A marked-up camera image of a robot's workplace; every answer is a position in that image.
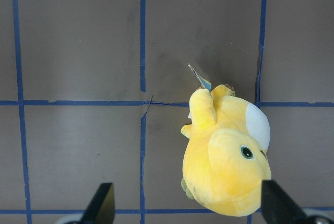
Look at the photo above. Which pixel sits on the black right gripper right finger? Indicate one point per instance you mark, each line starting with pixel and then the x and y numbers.
pixel 277 206

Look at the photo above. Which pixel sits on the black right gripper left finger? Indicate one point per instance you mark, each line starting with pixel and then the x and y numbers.
pixel 101 209

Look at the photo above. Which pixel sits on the yellow plush toy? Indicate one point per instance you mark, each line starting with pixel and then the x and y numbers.
pixel 225 160

